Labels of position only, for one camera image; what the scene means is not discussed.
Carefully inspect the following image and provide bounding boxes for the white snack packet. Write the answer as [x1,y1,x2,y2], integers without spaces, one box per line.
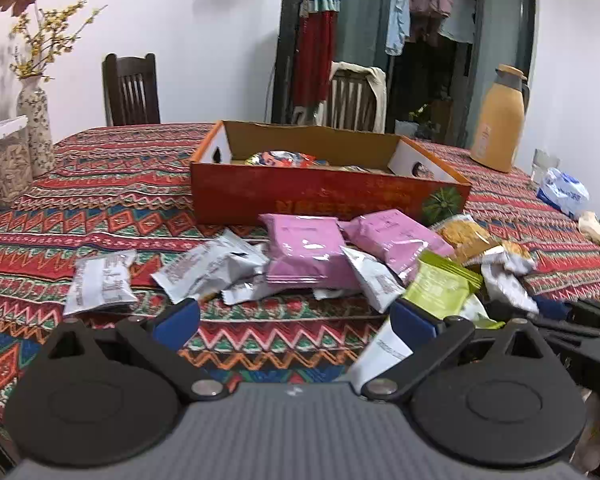
[346,317,416,397]

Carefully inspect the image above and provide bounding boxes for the potted plant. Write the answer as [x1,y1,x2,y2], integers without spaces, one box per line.
[395,105,438,138]

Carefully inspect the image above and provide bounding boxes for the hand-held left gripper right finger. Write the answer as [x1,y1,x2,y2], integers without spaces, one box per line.
[360,299,553,402]

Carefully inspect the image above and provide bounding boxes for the clear drinking glass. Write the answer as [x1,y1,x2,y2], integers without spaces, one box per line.
[530,148,561,186]

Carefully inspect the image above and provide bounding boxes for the colourful red snack packet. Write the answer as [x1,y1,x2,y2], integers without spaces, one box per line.
[244,150,316,167]

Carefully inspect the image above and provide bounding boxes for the silver snack packet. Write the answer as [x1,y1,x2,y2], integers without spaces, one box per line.
[151,228,271,305]
[340,245,407,315]
[480,252,540,315]
[220,277,286,307]
[62,249,138,317]

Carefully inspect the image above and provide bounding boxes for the lime green snack packet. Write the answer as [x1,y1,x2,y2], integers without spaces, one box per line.
[402,251,483,321]

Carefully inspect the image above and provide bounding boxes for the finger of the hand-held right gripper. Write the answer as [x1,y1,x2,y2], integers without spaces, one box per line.
[485,301,600,339]
[532,294,600,322]

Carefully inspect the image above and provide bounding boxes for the wooden chair with light slats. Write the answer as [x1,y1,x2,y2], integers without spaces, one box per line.
[325,61,388,133]

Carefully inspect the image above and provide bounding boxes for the chair draped with cloth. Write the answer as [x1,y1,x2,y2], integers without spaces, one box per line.
[327,61,388,133]

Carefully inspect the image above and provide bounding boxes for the light blue hanging shirt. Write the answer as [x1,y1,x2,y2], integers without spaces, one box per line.
[384,0,412,57]

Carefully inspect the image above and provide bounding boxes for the clear plastic food container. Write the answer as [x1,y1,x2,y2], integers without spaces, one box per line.
[0,115,35,211]

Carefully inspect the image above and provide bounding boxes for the pink snack packet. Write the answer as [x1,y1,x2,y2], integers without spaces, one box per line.
[258,212,363,291]
[340,208,456,286]

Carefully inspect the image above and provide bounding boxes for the yellow flower branches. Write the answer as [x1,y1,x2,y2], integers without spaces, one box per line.
[7,0,108,83]

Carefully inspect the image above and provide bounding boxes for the beige crumpled bag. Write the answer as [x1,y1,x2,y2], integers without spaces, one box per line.
[577,210,600,256]

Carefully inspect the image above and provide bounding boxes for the white blue tissue pack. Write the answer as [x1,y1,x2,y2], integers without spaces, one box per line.
[536,166,591,218]

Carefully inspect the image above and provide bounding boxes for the dark wooden chair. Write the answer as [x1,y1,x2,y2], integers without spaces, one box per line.
[101,52,161,127]

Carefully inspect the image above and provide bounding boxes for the clear cookie packet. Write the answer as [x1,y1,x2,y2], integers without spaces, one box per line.
[432,214,503,266]
[500,240,536,263]

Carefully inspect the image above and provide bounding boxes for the dark sliding glass door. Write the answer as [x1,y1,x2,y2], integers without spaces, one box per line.
[271,0,538,148]

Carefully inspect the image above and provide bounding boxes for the floral ceramic vase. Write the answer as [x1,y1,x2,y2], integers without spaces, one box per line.
[16,77,56,178]

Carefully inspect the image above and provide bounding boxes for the orange cardboard box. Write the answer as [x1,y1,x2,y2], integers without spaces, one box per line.
[189,120,473,226]

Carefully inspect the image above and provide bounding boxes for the white hanging garment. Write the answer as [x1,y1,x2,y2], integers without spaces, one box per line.
[437,0,478,43]

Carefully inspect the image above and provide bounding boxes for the tan thermos jug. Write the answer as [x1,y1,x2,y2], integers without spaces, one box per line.
[469,64,532,173]

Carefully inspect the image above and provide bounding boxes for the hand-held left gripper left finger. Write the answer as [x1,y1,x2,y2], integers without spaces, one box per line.
[42,299,231,402]

